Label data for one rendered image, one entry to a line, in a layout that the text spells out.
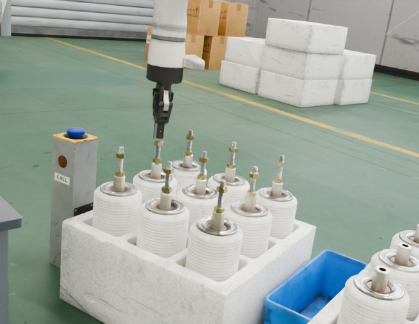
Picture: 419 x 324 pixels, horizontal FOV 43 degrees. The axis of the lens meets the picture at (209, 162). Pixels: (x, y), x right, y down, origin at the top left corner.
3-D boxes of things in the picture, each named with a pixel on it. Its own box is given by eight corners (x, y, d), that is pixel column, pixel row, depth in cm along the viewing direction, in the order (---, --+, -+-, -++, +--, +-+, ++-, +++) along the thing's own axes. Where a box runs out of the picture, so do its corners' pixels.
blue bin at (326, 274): (304, 380, 96) (316, 323, 93) (253, 352, 102) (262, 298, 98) (361, 312, 120) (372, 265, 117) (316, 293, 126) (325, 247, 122)
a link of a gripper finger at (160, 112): (159, 99, 105) (155, 116, 110) (159, 107, 104) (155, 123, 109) (173, 100, 106) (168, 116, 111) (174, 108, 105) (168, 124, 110)
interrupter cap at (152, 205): (167, 220, 96) (168, 216, 95) (136, 207, 100) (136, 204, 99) (192, 209, 102) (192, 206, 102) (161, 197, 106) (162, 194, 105)
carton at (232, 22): (244, 37, 499) (248, 4, 490) (224, 36, 485) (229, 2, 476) (224, 33, 521) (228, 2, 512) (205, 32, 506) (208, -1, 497)
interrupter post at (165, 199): (165, 212, 99) (167, 195, 98) (156, 208, 100) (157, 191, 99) (173, 209, 101) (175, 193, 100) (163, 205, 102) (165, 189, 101)
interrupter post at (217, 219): (225, 231, 94) (228, 213, 93) (213, 231, 93) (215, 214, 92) (219, 225, 96) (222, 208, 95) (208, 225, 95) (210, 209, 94)
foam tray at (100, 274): (212, 385, 92) (225, 294, 87) (58, 298, 111) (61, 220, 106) (303, 296, 124) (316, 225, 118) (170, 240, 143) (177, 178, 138)
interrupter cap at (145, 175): (148, 186, 111) (148, 182, 111) (132, 173, 117) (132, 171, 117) (179, 182, 115) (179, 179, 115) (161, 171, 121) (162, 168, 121)
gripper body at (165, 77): (145, 56, 112) (141, 100, 114) (150, 62, 104) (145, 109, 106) (180, 60, 113) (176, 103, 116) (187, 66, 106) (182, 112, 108)
